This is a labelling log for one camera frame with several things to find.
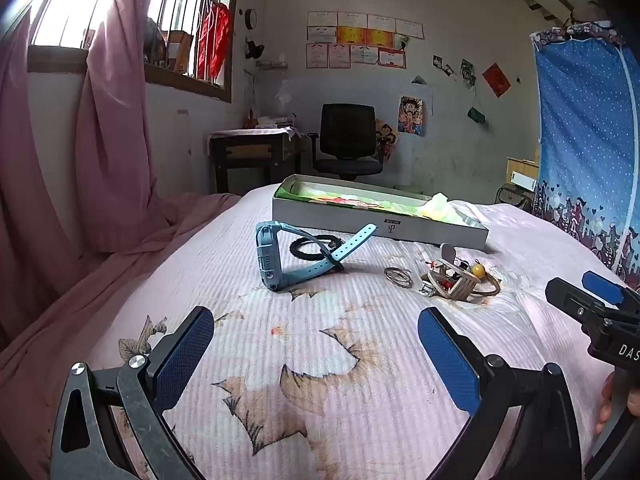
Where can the person's right hand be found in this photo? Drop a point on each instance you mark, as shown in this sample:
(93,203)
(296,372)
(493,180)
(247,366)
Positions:
(606,402)

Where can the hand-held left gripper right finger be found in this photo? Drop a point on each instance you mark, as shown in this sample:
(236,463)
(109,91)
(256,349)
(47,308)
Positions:
(447,360)

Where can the cardboard boxes on sill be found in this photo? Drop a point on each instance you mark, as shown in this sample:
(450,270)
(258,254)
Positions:
(179,52)

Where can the beige hair claw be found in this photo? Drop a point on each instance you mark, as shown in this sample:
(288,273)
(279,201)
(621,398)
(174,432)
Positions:
(457,285)

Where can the dark wooden desk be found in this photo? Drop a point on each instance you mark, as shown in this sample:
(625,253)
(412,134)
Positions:
(245,152)

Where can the white shallow cardboard box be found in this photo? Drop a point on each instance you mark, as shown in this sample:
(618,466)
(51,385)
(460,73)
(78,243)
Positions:
(350,215)

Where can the cartoon wall poster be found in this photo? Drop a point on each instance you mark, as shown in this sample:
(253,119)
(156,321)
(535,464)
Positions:
(387,135)

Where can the small wall shelf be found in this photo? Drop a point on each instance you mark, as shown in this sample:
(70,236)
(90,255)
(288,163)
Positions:
(272,64)

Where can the barred window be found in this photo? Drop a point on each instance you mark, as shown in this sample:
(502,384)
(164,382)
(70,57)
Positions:
(90,5)

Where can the colourful printed paper lining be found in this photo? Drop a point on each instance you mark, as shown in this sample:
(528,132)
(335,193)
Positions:
(350,195)

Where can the anime wall poster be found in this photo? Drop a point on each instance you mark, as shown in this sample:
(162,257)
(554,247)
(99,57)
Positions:
(411,116)

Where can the stack of books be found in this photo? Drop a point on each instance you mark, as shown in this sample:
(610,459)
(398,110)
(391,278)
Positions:
(270,122)

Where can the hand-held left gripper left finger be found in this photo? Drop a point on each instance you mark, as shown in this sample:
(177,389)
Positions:
(182,355)

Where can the small wall photo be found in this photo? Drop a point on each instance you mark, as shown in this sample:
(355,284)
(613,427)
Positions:
(449,70)
(438,61)
(467,72)

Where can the black wall hook item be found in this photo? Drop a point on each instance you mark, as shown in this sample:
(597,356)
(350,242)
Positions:
(254,49)

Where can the black office chair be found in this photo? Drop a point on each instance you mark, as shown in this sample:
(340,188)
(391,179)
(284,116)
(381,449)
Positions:
(347,130)

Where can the red hanging cloth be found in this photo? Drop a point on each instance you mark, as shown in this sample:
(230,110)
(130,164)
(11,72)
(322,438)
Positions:
(214,40)

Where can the round wall clock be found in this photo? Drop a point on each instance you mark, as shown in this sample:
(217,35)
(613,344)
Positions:
(251,18)

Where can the blue dotted curtain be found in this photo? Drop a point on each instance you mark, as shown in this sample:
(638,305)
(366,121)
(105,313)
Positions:
(585,135)

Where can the pink curtain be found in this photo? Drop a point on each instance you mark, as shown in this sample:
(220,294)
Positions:
(110,150)

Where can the green wall item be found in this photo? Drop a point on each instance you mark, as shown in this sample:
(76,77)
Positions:
(476,115)

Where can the blue smartwatch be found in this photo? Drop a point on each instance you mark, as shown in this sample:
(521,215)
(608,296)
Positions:
(265,255)

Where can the red paper square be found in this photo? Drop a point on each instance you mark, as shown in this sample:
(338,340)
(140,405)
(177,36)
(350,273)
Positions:
(496,80)

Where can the group of wall certificates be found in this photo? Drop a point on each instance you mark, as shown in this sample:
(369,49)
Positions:
(350,40)

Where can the wooden cabinet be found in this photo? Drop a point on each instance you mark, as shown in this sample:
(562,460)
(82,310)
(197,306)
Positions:
(520,165)

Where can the pink bed sheet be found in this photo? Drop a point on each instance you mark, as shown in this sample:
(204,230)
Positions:
(125,280)

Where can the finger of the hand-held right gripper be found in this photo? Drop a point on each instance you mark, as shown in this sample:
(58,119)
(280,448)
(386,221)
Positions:
(570,301)
(602,286)

